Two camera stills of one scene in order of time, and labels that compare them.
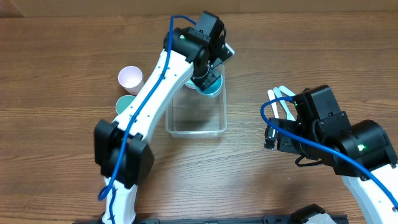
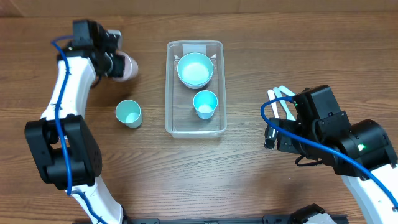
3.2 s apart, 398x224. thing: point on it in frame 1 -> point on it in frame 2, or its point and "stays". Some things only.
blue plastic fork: x=286 y=91 stays
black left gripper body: x=206 y=76 -> x=115 y=70
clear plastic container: x=190 y=114 stays
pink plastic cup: x=130 y=78 -> x=131 y=68
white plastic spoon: x=272 y=96 stays
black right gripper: x=283 y=144 stays
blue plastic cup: x=214 y=89 -> x=204 y=103
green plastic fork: x=278 y=94 stays
